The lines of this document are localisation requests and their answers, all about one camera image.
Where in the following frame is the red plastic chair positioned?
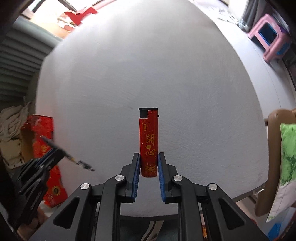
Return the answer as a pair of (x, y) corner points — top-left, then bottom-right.
(64, 6), (97, 25)

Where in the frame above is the person left hand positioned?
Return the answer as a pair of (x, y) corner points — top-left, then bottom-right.
(16, 207), (54, 240)

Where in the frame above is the grey curtain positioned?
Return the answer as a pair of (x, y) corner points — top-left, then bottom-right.
(1, 16), (62, 103)

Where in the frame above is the brown chair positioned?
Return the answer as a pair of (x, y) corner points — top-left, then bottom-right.
(254, 109), (295, 216)

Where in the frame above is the green patterned cushion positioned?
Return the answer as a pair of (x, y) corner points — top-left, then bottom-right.
(266, 123), (295, 222)

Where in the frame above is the black yellow pen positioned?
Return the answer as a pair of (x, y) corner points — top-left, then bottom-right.
(41, 136), (95, 172)

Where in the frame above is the red cardboard box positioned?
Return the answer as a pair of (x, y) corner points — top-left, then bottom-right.
(20, 114), (68, 208)

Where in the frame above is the long red lighter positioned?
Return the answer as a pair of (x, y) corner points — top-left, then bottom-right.
(139, 108), (159, 178)

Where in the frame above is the beige clothes pile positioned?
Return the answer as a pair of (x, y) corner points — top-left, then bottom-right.
(1, 102), (30, 170)

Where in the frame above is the pink plastic stool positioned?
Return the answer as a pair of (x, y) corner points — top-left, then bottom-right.
(247, 14), (291, 63)

